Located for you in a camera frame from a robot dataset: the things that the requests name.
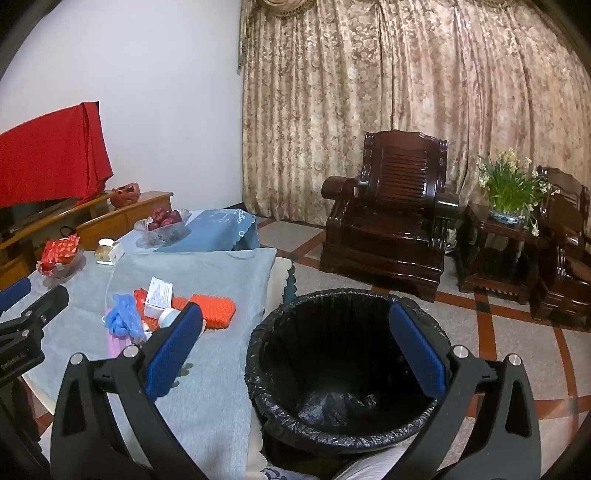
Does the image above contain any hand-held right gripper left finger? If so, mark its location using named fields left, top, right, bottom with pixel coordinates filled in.
left=50, top=302, right=206, bottom=480

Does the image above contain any dark wooden side table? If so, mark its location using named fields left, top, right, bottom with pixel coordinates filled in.
left=455, top=203, right=548, bottom=305

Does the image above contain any red patterned snack packet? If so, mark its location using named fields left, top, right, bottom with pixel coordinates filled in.
left=39, top=234, right=80, bottom=275

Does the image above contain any cream scalloped table cover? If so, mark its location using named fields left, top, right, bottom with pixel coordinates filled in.
left=264, top=256, right=298, bottom=306

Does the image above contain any red cloth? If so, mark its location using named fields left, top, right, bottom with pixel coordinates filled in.
left=0, top=100, right=114, bottom=209

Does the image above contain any white-lidded jar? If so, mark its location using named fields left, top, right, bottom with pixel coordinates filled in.
left=95, top=237, right=116, bottom=265

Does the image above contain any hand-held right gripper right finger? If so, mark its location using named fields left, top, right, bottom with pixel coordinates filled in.
left=332, top=302, right=542, bottom=480

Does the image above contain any wooden television cabinet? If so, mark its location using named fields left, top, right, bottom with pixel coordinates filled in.
left=0, top=190, right=174, bottom=282

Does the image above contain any black television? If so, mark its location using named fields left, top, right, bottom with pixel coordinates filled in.
left=0, top=196, right=81, bottom=241

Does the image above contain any beige floral curtain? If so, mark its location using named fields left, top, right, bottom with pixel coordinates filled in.
left=238, top=0, right=591, bottom=232

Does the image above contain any blue tablecloth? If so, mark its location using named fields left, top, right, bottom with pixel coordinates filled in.
left=124, top=209, right=262, bottom=254

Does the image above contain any dark wooden armchair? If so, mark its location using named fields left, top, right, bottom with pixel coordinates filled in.
left=529, top=166, right=591, bottom=330
left=318, top=130, right=460, bottom=303

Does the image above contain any light grey tablecloth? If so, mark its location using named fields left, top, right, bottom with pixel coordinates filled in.
left=21, top=247, right=278, bottom=480

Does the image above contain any small glass dish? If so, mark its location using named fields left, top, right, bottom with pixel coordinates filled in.
left=37, top=251, right=87, bottom=289

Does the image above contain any black-lined trash bin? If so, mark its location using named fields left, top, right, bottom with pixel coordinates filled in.
left=245, top=288, right=455, bottom=480

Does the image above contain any blue white ceramic pot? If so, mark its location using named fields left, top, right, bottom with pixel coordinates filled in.
left=489, top=210, right=529, bottom=227

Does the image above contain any large orange foam pad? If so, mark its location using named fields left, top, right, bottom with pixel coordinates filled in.
left=187, top=294, right=236, bottom=329

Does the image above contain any flowering green plant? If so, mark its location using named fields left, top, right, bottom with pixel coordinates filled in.
left=478, top=148, right=560, bottom=236

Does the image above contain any glass fruit bowl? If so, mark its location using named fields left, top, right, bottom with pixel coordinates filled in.
left=134, top=208, right=192, bottom=247

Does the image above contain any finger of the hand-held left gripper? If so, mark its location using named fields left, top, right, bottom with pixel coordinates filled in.
left=0, top=278, right=33, bottom=315
left=0, top=285, right=70, bottom=340

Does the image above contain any white medicine box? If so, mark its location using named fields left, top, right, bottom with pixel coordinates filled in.
left=144, top=277, right=174, bottom=319

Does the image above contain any blue glove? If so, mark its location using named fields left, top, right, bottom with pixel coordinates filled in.
left=105, top=293, right=147, bottom=342

